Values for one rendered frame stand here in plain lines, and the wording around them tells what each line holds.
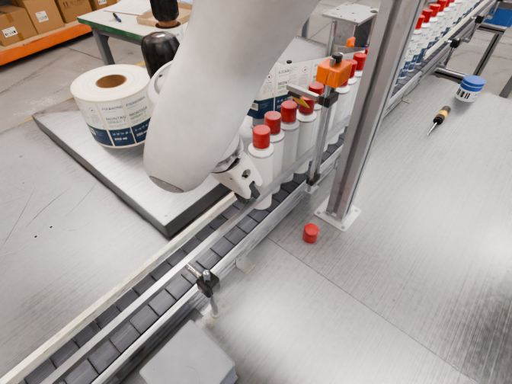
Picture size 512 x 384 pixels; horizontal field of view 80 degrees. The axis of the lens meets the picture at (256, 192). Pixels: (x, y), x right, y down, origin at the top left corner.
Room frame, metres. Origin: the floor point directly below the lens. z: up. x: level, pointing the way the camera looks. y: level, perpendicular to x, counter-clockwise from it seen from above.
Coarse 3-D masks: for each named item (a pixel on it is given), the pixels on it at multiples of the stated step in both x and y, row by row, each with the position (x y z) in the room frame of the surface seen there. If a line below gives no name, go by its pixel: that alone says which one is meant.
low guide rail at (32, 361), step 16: (224, 208) 0.43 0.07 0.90; (192, 224) 0.38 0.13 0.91; (176, 240) 0.34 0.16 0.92; (160, 256) 0.30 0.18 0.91; (144, 272) 0.27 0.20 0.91; (112, 288) 0.24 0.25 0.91; (128, 288) 0.24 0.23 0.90; (96, 304) 0.21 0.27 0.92; (80, 320) 0.18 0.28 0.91; (64, 336) 0.16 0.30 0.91; (48, 352) 0.14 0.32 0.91; (16, 368) 0.11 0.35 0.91; (32, 368) 0.12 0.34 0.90
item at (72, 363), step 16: (336, 128) 0.64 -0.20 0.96; (304, 160) 0.52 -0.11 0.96; (288, 176) 0.48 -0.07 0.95; (224, 224) 0.34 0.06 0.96; (208, 240) 0.30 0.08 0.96; (192, 256) 0.27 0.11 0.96; (176, 272) 0.24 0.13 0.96; (160, 288) 0.22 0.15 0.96; (144, 304) 0.19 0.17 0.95; (128, 320) 0.17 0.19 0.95; (96, 336) 0.14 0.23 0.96; (80, 352) 0.12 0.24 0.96; (64, 368) 0.10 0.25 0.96
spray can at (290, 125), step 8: (288, 104) 0.55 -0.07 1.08; (296, 104) 0.55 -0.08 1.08; (280, 112) 0.55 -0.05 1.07; (288, 112) 0.53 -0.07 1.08; (296, 112) 0.54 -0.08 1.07; (288, 120) 0.53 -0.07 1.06; (296, 120) 0.55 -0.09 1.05; (288, 128) 0.53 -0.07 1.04; (296, 128) 0.53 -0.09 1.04; (288, 136) 0.52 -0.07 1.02; (296, 136) 0.53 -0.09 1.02; (288, 144) 0.52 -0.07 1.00; (296, 144) 0.54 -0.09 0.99; (288, 152) 0.52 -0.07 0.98; (288, 160) 0.52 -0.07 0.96
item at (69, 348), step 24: (336, 144) 0.68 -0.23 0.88; (288, 192) 0.50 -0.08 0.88; (216, 216) 0.42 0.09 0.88; (264, 216) 0.42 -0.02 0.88; (192, 240) 0.36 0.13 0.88; (240, 240) 0.36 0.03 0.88; (168, 264) 0.30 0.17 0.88; (144, 288) 0.25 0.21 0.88; (168, 288) 0.25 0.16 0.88; (120, 312) 0.21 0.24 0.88; (144, 312) 0.21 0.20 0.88; (120, 336) 0.17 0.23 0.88; (48, 360) 0.13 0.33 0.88; (96, 360) 0.13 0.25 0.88
